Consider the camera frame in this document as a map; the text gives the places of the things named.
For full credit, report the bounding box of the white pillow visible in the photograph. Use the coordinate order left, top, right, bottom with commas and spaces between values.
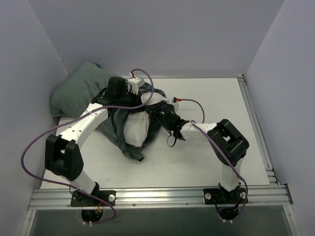
123, 92, 169, 148

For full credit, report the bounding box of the grey green pillowcase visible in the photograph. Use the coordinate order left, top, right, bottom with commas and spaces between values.
50, 61, 161, 161

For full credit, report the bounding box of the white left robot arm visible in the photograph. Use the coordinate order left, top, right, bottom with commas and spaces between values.
44, 76, 145, 206

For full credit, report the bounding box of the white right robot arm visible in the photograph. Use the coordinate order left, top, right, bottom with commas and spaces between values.
145, 102, 250, 203

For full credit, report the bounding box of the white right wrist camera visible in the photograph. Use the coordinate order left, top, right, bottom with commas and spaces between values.
169, 97, 179, 111

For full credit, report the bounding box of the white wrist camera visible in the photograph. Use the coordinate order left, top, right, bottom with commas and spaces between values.
127, 77, 145, 94
169, 97, 179, 111

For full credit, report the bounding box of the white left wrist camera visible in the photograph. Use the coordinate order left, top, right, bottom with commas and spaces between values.
127, 77, 145, 94

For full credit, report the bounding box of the thin black right cable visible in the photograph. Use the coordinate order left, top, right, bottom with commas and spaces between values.
152, 112, 183, 148

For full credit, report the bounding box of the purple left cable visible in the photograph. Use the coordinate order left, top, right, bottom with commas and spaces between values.
20, 68, 155, 226

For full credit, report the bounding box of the purple cable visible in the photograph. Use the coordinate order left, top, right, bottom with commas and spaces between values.
173, 97, 249, 220
20, 68, 155, 226

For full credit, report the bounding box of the aluminium back rail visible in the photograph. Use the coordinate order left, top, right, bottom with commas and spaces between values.
115, 74, 244, 80

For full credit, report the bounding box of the aluminium rail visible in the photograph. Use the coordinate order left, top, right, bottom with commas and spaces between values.
28, 185, 293, 210
115, 74, 244, 80
237, 75, 280, 185

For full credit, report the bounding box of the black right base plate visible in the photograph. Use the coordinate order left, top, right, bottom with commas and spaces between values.
203, 187, 248, 205

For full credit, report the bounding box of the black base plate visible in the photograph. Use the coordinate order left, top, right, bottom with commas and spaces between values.
203, 187, 248, 205
70, 190, 116, 207

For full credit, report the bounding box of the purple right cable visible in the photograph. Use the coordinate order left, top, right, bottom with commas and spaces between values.
173, 97, 249, 220

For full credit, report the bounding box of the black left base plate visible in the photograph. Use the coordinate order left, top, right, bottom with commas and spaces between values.
70, 190, 116, 207

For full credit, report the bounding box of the aluminium right side rail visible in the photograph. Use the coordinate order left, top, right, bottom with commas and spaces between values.
237, 75, 280, 185

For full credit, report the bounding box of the aluminium front rail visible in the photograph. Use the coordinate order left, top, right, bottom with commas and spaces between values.
28, 185, 293, 210

